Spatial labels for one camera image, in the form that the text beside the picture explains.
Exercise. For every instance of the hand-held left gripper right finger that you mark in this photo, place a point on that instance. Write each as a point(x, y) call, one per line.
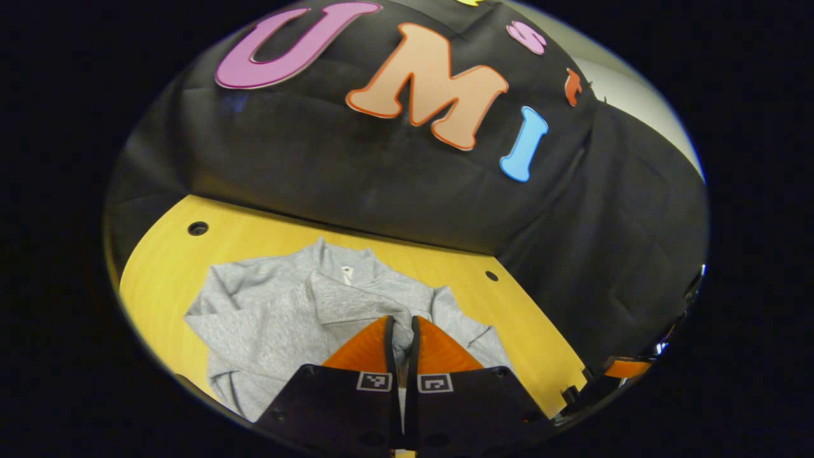
point(477, 407)

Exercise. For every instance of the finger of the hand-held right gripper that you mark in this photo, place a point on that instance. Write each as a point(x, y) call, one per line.
point(626, 368)

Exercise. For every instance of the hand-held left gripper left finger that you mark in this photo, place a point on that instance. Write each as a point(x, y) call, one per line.
point(337, 407)

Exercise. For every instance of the grey zip sweatshirt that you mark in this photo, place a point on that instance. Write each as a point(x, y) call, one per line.
point(267, 305)

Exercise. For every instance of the black backdrop cloth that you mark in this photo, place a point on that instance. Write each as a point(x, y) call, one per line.
point(381, 165)

